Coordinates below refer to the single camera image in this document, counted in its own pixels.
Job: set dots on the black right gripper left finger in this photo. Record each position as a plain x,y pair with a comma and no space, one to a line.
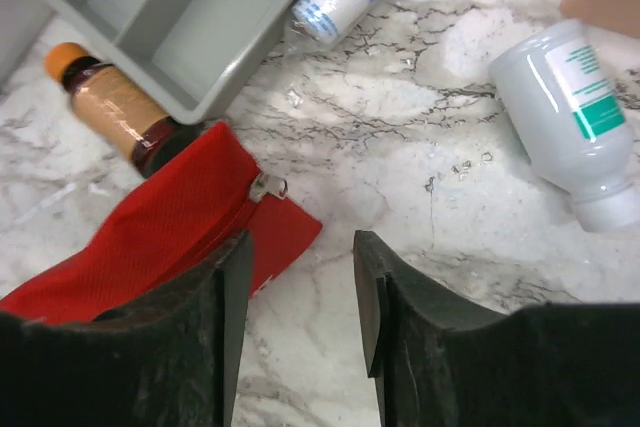
167,358

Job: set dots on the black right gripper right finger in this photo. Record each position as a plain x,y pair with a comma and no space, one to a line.
439,359

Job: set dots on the red first aid kit pouch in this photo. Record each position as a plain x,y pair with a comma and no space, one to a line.
210,192

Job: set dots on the brown bottle orange cap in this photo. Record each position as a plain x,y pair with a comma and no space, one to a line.
117,109

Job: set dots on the white bottle green label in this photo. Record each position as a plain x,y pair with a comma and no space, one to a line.
570,123

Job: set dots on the grey plastic divider tray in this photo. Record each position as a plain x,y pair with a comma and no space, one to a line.
192,56

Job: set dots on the grey metal first aid case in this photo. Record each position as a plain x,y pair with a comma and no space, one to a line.
21,23

